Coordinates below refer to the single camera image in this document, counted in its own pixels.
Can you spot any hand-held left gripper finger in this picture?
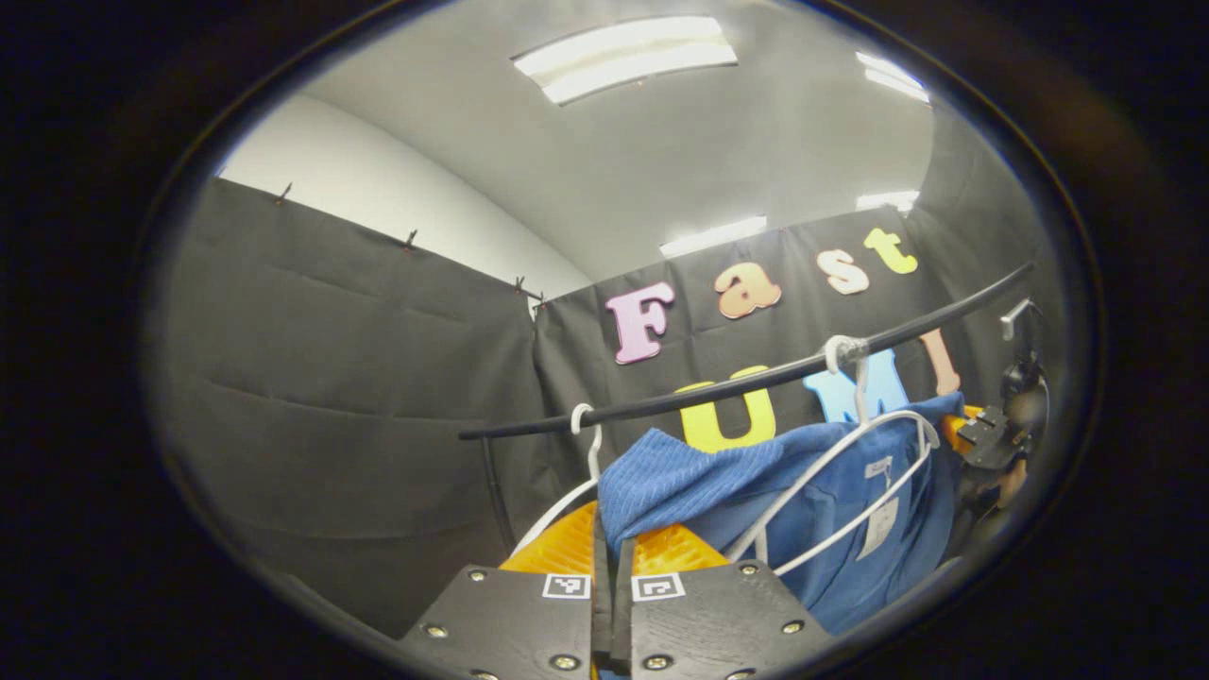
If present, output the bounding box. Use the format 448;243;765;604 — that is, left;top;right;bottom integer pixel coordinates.
612;524;837;680
397;501;610;680

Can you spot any large white clothes hanger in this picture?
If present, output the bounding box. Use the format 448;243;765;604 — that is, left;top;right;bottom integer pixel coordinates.
723;333;943;577

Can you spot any blue corduroy jacket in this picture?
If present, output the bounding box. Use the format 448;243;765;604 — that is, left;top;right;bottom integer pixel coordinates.
598;392;969;636

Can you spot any small white clothes hanger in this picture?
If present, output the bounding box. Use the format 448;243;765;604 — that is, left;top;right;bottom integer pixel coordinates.
510;403;605;558

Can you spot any black metal clothes rack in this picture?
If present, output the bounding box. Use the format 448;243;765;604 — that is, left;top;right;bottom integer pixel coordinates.
458;262;1037;553

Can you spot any black backdrop cloth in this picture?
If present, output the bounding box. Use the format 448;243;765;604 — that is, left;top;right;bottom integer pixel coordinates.
156;99;1049;638

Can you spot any large ceiling light panel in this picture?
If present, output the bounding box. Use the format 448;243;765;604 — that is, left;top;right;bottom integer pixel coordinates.
512;16;739;106

